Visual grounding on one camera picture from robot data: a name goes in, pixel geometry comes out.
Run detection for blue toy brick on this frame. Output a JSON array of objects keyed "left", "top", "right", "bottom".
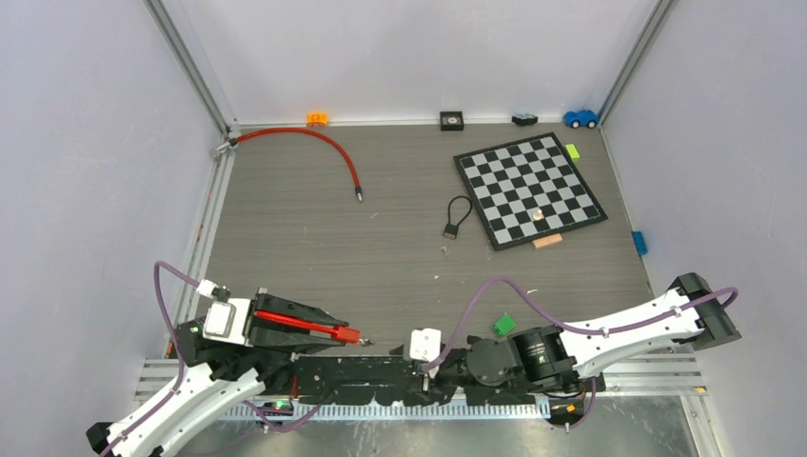
[{"left": 631, "top": 230, "right": 649, "bottom": 257}]

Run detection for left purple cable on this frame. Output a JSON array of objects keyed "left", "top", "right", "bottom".
[{"left": 99, "top": 261, "right": 329, "bottom": 457}]

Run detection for small black toy car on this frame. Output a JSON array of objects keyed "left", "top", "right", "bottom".
[{"left": 511, "top": 113, "right": 539, "bottom": 127}]

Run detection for aluminium front rail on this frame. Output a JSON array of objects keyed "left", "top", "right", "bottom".
[{"left": 133, "top": 352, "right": 709, "bottom": 423}]

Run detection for orange toy block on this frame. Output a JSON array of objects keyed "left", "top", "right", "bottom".
[{"left": 305, "top": 112, "right": 329, "bottom": 128}]

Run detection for small black box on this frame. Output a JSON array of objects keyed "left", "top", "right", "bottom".
[{"left": 440, "top": 111, "right": 464, "bottom": 131}]

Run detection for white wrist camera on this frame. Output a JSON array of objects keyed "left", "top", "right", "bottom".
[
  {"left": 196, "top": 280, "right": 251, "bottom": 347},
  {"left": 403, "top": 328, "right": 442, "bottom": 365}
]

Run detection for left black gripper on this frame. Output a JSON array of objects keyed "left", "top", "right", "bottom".
[{"left": 232, "top": 284, "right": 350, "bottom": 356}]

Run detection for red cable padlock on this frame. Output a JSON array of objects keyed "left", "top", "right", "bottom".
[{"left": 253, "top": 310, "right": 361, "bottom": 344}]

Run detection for lime green block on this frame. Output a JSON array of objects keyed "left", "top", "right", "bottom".
[{"left": 564, "top": 144, "right": 581, "bottom": 163}]

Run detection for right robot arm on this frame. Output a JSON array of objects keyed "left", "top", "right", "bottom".
[{"left": 393, "top": 273, "right": 741, "bottom": 392}]

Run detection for green toy brick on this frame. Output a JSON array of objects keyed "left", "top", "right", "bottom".
[{"left": 492, "top": 314, "right": 517, "bottom": 337}]

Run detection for black white chessboard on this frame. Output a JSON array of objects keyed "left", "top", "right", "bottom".
[{"left": 453, "top": 132, "right": 608, "bottom": 251}]

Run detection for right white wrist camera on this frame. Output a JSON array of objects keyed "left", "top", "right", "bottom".
[{"left": 403, "top": 328, "right": 442, "bottom": 365}]

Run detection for black cable padlock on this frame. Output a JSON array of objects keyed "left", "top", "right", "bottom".
[{"left": 443, "top": 195, "right": 474, "bottom": 240}]

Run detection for tan wooden block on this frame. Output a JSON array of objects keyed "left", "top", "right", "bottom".
[{"left": 531, "top": 233, "right": 563, "bottom": 249}]

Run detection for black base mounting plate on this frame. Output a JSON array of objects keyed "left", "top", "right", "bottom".
[{"left": 259, "top": 350, "right": 606, "bottom": 407}]

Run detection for red hose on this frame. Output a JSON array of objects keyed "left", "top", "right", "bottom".
[{"left": 214, "top": 127, "right": 365, "bottom": 203}]

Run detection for blue toy car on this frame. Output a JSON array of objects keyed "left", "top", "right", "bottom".
[{"left": 562, "top": 109, "right": 600, "bottom": 129}]

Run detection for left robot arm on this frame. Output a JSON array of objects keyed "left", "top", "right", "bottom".
[{"left": 87, "top": 288, "right": 361, "bottom": 456}]

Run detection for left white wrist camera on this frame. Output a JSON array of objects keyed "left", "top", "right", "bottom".
[{"left": 196, "top": 280, "right": 251, "bottom": 347}]

